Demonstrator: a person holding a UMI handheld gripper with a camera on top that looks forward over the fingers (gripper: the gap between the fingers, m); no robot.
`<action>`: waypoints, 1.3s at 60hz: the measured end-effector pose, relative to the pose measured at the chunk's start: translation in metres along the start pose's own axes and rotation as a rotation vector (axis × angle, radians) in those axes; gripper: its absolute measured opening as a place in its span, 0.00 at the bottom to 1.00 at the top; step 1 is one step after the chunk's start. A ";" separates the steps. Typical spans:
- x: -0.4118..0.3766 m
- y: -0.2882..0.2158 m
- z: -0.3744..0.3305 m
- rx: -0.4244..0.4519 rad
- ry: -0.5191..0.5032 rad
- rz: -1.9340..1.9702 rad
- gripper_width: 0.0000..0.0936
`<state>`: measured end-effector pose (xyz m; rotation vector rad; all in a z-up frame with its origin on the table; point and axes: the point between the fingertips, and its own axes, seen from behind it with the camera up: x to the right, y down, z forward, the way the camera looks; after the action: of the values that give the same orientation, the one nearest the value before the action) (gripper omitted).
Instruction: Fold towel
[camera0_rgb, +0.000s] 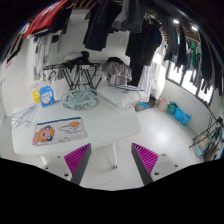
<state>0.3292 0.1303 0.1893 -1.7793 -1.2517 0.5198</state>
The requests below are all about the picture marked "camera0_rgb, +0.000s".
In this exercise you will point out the blue plastic bucket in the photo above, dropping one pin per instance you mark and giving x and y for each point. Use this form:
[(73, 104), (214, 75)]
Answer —
[(178, 114), (185, 120)]

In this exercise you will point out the red hanging garment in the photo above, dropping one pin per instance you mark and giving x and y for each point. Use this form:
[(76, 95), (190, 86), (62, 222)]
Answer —
[(44, 19)]

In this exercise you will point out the white wire hangers pile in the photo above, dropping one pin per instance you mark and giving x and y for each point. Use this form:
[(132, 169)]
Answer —
[(23, 118)]

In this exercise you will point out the pink plastic bucket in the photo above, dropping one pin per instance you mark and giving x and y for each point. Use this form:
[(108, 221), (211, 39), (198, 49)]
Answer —
[(163, 104)]

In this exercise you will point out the white folding table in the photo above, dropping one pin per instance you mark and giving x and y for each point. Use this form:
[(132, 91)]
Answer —
[(104, 124)]

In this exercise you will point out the yellow detergent box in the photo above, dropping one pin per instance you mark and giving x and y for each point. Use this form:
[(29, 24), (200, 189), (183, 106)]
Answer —
[(36, 96)]

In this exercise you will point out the grey garment on rack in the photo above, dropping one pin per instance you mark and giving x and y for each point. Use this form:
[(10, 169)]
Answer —
[(116, 73)]

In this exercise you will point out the black hanging jacket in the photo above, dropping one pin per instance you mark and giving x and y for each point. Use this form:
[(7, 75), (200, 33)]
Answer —
[(102, 16)]

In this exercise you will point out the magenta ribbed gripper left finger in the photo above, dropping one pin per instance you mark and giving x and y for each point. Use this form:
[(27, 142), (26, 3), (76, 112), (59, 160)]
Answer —
[(77, 161)]

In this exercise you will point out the white ironing board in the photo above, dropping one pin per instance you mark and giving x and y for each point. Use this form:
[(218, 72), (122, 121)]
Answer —
[(123, 96)]

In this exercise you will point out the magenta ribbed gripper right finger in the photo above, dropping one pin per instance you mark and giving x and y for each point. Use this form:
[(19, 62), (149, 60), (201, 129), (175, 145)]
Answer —
[(145, 160)]

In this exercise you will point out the black rack at right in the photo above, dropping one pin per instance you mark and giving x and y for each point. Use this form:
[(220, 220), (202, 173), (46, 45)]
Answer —
[(209, 145)]

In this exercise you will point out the blue laundry detergent bottle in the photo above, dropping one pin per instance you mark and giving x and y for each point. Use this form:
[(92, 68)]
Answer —
[(46, 96)]

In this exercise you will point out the dark hanging clothes centre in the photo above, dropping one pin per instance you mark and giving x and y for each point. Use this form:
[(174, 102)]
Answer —
[(141, 48)]

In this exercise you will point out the black folding drying rack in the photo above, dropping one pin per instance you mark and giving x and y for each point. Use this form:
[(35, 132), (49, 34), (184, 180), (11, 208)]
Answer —
[(78, 75)]

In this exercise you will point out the teal plastic bucket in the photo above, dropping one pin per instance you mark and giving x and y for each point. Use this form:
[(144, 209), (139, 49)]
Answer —
[(172, 108)]

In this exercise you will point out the round teal clip hanger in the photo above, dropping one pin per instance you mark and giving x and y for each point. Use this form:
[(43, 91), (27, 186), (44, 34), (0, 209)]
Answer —
[(79, 99)]

